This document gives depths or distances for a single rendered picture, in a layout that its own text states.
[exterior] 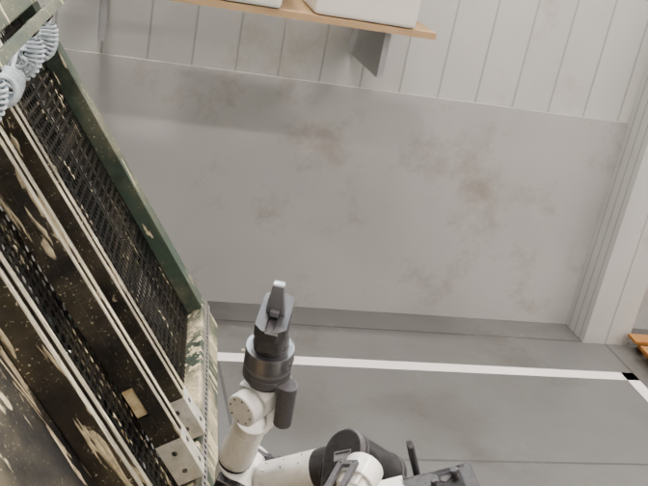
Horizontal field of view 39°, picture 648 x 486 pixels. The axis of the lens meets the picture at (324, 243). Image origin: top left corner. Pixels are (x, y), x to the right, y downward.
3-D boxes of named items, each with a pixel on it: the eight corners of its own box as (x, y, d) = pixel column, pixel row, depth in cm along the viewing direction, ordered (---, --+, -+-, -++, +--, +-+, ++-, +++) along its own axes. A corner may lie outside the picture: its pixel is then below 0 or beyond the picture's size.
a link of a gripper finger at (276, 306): (288, 284, 157) (283, 313, 160) (270, 281, 157) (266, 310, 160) (286, 290, 156) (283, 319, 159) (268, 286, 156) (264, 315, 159)
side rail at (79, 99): (172, 320, 308) (202, 308, 308) (-5, 16, 264) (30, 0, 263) (173, 310, 316) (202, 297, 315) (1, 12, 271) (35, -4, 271)
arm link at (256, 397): (266, 339, 172) (260, 385, 178) (226, 365, 165) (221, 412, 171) (312, 370, 167) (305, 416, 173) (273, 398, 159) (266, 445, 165)
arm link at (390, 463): (345, 462, 186) (402, 448, 179) (343, 505, 181) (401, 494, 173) (310, 441, 179) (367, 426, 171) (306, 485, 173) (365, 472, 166)
